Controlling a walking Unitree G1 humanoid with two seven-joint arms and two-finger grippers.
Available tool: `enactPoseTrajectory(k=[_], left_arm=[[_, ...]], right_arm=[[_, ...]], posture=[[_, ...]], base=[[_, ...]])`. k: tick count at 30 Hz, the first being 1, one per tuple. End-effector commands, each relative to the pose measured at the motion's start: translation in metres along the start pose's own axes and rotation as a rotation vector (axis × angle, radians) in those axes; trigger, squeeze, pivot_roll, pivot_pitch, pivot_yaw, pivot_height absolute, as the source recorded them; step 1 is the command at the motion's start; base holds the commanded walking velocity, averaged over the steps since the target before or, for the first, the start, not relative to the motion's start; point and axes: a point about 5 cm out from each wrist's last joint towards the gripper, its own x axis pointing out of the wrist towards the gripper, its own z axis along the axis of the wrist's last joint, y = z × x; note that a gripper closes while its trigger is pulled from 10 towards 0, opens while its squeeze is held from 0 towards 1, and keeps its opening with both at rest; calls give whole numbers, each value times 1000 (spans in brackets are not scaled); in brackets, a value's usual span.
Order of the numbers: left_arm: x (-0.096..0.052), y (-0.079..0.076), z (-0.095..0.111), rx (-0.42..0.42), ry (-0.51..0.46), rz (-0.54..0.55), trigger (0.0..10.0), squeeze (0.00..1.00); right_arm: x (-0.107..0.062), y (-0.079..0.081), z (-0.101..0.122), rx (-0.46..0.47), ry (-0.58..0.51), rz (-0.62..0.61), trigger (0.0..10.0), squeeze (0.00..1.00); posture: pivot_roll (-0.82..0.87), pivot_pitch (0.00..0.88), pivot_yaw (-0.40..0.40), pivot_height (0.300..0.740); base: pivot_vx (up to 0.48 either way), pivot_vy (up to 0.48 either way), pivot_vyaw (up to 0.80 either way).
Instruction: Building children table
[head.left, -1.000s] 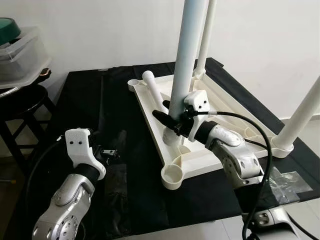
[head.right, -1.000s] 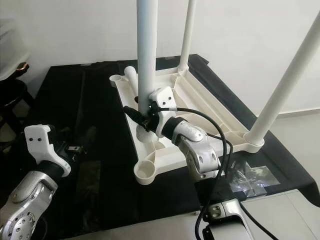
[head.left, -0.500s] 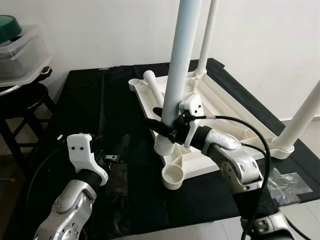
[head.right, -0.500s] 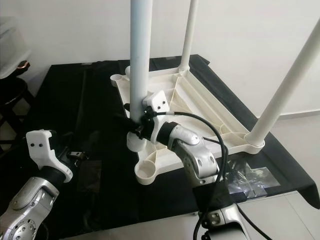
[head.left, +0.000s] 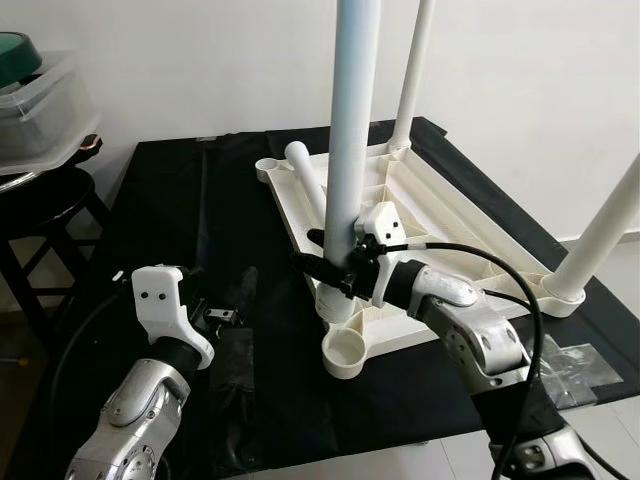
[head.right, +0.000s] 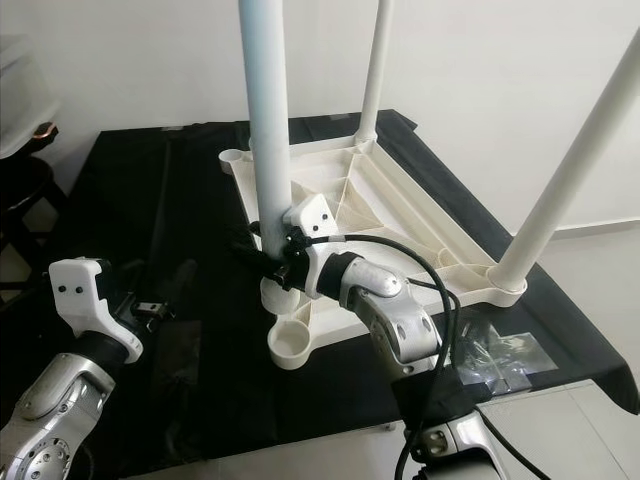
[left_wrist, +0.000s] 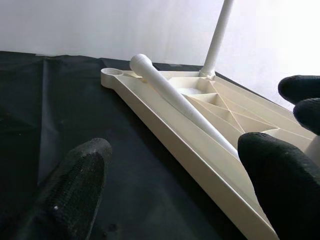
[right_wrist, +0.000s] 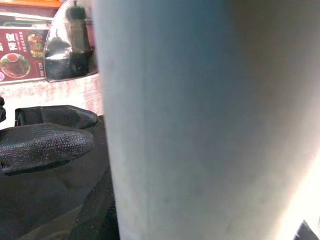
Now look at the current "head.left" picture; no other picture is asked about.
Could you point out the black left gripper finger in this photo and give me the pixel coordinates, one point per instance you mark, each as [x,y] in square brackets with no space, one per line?
[245,292]

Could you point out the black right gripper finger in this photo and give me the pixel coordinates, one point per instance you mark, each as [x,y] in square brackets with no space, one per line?
[320,272]
[317,238]

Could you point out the white plastic table leg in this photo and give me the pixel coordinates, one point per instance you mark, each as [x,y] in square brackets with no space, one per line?
[350,120]
[305,180]
[600,230]
[412,80]

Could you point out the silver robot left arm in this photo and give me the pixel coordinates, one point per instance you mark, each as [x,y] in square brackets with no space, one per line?
[130,420]

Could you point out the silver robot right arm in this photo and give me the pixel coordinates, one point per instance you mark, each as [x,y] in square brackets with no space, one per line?
[480,340]

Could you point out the white plastic table top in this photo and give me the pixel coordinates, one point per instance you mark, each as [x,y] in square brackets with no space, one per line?
[430,200]

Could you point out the black tablecloth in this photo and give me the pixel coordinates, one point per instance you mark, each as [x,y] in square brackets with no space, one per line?
[150,200]

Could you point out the clear tape patch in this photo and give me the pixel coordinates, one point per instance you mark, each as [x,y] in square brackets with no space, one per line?
[575,370]
[205,136]

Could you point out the black stool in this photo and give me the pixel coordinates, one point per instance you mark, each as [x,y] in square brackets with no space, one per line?
[50,200]

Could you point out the black wok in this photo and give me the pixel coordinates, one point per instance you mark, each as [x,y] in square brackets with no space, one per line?
[60,172]

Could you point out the clear plastic storage box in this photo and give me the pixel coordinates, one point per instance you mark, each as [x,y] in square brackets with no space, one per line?
[40,110]

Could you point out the dark green lid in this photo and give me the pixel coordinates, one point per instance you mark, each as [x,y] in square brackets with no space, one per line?
[18,55]

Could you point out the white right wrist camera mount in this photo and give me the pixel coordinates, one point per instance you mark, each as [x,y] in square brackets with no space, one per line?
[380,225]

